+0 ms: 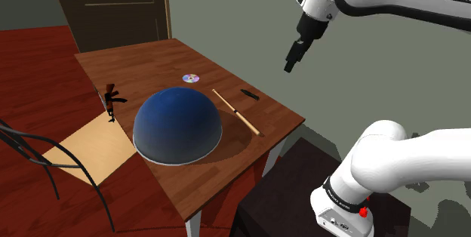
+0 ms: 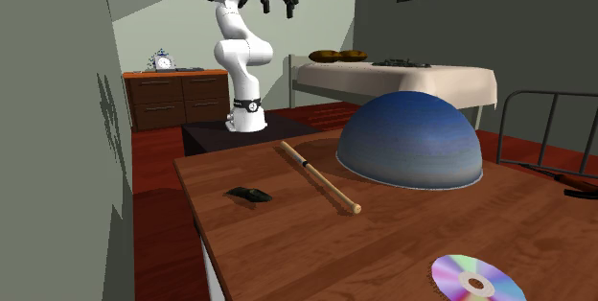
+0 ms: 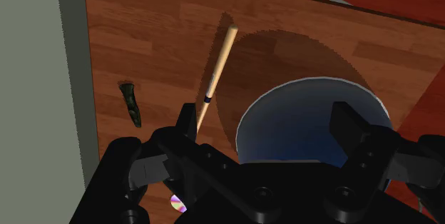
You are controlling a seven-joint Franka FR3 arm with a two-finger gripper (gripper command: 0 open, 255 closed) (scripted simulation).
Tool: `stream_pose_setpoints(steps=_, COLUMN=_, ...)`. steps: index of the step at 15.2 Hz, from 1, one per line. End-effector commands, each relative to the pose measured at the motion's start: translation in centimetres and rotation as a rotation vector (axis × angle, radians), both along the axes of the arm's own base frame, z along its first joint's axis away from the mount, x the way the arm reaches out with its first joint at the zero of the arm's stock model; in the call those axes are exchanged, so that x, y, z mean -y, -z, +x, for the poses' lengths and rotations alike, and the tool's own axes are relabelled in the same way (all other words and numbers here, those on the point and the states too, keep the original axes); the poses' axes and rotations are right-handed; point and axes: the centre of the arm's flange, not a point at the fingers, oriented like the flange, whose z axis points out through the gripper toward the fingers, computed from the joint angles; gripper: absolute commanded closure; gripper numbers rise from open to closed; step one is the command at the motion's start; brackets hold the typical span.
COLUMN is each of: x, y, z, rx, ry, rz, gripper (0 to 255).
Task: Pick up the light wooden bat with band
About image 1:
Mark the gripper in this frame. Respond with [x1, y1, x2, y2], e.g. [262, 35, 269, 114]
[283, 11, 330, 73]

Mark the black pen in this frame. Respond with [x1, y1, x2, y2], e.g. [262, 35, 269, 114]
[240, 88, 260, 101]

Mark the wooden drumstick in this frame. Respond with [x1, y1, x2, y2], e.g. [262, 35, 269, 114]
[211, 88, 263, 138]

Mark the wooden table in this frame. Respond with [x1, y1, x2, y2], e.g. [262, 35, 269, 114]
[74, 38, 306, 237]

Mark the blue dome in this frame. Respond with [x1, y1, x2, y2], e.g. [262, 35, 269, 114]
[132, 86, 224, 166]

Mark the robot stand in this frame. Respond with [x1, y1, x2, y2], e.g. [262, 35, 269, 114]
[229, 137, 412, 237]

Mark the dark brown door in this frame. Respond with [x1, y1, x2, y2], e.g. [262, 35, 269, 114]
[48, 0, 173, 54]

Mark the black wire chair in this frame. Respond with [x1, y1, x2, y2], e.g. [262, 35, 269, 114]
[0, 118, 116, 233]

